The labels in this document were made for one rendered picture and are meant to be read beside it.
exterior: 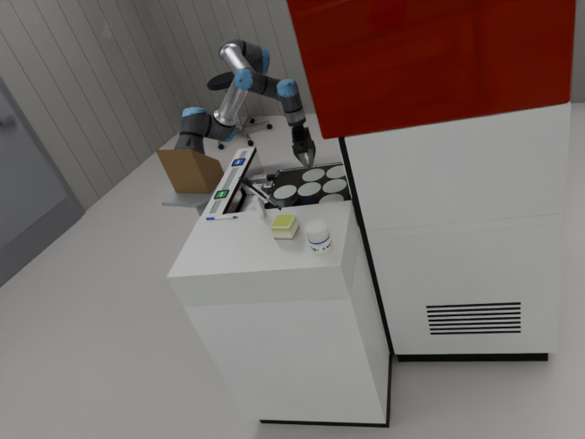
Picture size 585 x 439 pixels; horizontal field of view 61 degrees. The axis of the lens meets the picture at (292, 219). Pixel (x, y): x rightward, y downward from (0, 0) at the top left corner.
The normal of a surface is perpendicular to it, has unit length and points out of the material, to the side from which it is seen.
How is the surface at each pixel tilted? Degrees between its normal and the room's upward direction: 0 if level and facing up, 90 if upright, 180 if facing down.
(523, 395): 0
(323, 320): 90
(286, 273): 90
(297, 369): 90
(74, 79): 90
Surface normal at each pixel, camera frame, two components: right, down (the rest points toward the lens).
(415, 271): -0.19, 0.61
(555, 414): -0.26, -0.79
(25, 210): 0.86, 0.07
